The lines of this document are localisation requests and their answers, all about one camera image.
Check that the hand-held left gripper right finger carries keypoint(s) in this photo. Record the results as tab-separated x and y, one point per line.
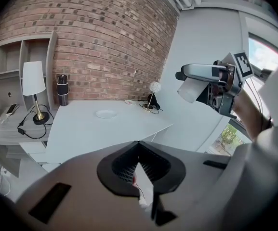
191	177

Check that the white saucer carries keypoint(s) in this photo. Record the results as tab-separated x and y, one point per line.
106	114

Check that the small white plate pink print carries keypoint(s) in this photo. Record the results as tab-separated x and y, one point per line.
129	102

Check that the globe shade brass lamp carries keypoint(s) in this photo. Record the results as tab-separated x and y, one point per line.
155	86

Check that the small white cup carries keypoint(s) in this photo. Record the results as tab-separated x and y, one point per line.
189	90

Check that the black power adapter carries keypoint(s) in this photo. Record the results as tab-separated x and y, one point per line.
152	100

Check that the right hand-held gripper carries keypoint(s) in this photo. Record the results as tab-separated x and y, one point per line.
225	97

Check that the black thermos bottle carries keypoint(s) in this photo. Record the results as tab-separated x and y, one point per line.
63	93

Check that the dark framed window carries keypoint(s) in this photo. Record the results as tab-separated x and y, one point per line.
261	54

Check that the grey wooden shelf unit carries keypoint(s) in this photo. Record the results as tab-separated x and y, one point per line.
50	64

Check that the person's right forearm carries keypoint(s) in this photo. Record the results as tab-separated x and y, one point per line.
249	114

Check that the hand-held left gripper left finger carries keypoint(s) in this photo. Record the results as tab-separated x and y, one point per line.
81	189

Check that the white shade brass table lamp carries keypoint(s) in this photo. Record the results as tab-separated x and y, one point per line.
34	78

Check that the white smartphone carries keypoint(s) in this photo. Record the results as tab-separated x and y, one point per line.
11	109

